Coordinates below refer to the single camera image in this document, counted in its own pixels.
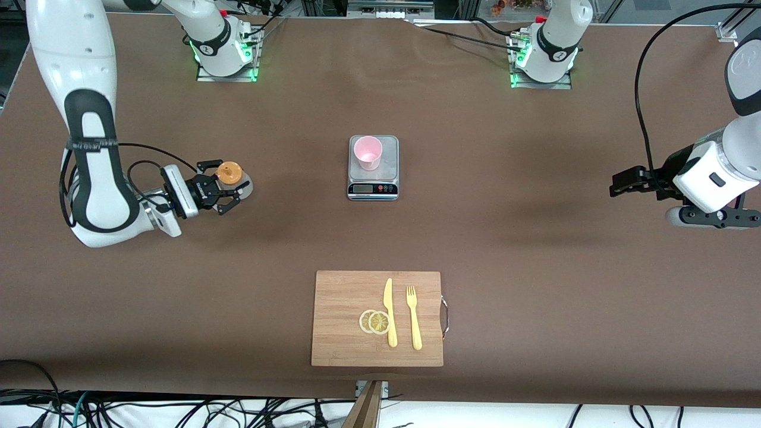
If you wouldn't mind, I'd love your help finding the translucent sauce bottle orange cap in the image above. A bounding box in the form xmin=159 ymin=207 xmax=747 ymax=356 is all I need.
xmin=215 ymin=160 xmax=254 ymax=203

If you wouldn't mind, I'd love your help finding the pink plastic cup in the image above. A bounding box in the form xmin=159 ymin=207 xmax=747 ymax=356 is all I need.
xmin=354 ymin=136 xmax=383 ymax=172

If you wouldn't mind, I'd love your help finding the silver digital kitchen scale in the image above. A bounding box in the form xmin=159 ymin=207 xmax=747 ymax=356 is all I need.
xmin=347 ymin=135 xmax=400 ymax=202

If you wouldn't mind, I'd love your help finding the wooden cutting board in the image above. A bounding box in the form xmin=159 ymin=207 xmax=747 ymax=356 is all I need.
xmin=311 ymin=270 xmax=444 ymax=367

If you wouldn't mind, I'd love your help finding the yellow plastic knife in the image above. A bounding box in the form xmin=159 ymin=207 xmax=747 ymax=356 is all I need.
xmin=383 ymin=278 xmax=398 ymax=348

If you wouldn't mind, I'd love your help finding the yellow plastic fork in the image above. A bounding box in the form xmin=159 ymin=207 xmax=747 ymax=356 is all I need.
xmin=406 ymin=285 xmax=423 ymax=351

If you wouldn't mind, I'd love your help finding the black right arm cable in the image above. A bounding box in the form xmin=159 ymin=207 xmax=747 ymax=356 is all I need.
xmin=58 ymin=141 xmax=198 ymax=229

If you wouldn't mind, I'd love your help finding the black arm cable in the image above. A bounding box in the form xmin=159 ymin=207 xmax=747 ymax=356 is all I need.
xmin=58 ymin=141 xmax=198 ymax=229
xmin=634 ymin=3 xmax=761 ymax=186

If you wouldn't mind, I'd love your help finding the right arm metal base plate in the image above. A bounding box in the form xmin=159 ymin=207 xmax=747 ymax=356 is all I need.
xmin=196 ymin=62 xmax=258 ymax=83

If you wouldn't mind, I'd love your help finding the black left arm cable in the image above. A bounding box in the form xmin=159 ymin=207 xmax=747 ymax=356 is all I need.
xmin=634 ymin=3 xmax=761 ymax=186

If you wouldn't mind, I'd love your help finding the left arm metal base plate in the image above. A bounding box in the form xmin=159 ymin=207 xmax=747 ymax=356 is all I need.
xmin=510 ymin=70 xmax=573 ymax=90

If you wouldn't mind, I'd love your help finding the aluminium frame corner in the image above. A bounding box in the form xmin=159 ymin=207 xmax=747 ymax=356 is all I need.
xmin=716 ymin=0 xmax=761 ymax=42

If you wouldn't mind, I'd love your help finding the black base cable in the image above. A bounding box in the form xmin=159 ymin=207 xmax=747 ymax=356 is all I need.
xmin=410 ymin=17 xmax=527 ymax=55

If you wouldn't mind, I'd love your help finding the black floor cable loop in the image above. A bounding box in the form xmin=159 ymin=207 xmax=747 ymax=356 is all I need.
xmin=0 ymin=358 xmax=61 ymax=428

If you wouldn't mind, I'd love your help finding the wooden post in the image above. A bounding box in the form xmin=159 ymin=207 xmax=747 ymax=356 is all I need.
xmin=342 ymin=380 xmax=384 ymax=428

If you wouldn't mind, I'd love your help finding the teal floor cable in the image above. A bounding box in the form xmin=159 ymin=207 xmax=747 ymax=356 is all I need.
xmin=70 ymin=391 xmax=91 ymax=428

